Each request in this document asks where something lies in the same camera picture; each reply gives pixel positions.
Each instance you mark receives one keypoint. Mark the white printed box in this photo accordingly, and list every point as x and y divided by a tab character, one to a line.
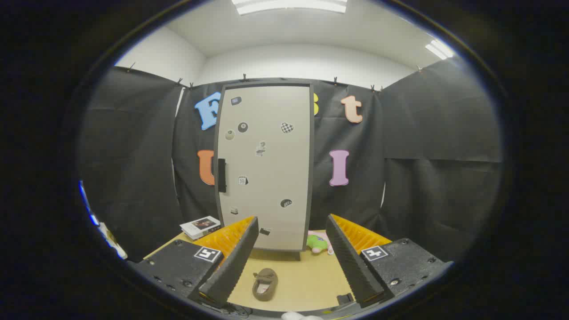
113	244

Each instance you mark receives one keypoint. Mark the white book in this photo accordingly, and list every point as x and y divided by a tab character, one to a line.
200	224

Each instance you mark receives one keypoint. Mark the grey shoe cabinet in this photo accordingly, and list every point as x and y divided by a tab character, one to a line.
312	178

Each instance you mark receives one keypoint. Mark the black backdrop cloth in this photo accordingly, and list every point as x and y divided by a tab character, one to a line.
422	178

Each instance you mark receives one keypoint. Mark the lit monitor screen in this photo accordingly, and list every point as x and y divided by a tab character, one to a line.
94	219

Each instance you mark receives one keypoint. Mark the long ceiling light panel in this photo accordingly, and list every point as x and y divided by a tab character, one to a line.
289	5

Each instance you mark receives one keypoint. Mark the brown fuzzy shoe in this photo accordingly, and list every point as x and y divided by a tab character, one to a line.
269	278

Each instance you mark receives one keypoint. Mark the green and pink plush toy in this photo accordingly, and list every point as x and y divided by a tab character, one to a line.
316	243

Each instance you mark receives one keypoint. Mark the small ceiling light panel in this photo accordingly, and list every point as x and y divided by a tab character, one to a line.
439	49

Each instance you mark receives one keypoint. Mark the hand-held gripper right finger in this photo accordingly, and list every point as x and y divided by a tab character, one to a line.
351	262

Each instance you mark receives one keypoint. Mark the grey shoe cabinet door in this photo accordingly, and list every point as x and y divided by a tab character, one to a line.
266	178

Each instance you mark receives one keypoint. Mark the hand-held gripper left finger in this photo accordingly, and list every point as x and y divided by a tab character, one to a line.
235	262

